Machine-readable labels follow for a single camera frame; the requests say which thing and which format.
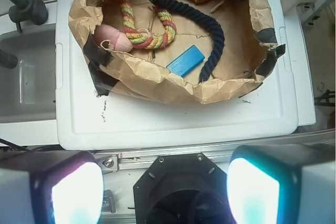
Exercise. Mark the clear plastic bin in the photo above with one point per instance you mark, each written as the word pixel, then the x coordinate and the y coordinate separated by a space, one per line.
pixel 28 90

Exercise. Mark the white plastic bin lid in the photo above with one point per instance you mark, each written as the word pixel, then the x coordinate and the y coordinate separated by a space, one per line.
pixel 88 121

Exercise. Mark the blue rectangular block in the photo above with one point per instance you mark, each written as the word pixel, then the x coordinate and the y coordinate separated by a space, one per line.
pixel 186 62

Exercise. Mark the crumpled brown paper bag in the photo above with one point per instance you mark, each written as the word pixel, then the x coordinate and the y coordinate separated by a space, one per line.
pixel 249 56

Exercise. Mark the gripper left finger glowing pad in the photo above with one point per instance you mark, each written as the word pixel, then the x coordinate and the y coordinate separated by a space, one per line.
pixel 50 187

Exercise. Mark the black octagonal mount plate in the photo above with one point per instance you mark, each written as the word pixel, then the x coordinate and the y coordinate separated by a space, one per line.
pixel 186 188

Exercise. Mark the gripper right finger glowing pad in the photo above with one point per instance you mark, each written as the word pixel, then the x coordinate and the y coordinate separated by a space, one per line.
pixel 287 183

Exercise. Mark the pink plush toy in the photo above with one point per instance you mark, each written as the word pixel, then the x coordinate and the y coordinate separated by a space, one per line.
pixel 110 38

